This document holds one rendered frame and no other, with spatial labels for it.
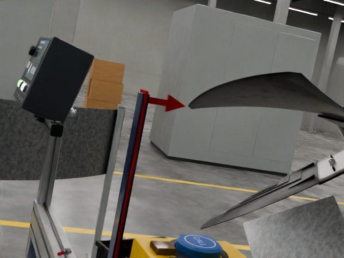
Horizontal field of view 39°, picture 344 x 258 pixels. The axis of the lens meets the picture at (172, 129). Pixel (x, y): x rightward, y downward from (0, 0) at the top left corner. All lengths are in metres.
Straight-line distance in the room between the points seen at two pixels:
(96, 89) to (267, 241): 8.12
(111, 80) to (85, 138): 6.13
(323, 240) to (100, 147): 2.19
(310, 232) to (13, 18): 6.17
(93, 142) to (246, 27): 4.73
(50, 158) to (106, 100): 7.69
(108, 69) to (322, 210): 8.13
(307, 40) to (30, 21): 3.98
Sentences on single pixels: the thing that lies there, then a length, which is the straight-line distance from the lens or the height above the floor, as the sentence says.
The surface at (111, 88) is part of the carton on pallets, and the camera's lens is 8.84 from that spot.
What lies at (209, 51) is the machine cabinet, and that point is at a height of 1.64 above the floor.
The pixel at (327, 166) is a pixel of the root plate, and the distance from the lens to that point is 0.90.
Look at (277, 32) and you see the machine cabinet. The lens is 7.39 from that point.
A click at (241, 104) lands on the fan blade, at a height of 1.20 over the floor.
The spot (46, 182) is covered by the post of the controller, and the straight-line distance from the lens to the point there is 1.18.
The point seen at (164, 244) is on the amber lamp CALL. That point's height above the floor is 1.08.
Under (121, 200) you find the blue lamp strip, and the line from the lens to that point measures 0.66.
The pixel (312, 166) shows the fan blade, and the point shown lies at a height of 1.10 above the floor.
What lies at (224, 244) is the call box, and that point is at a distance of 0.47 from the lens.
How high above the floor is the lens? 1.22
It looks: 6 degrees down
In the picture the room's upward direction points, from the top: 11 degrees clockwise
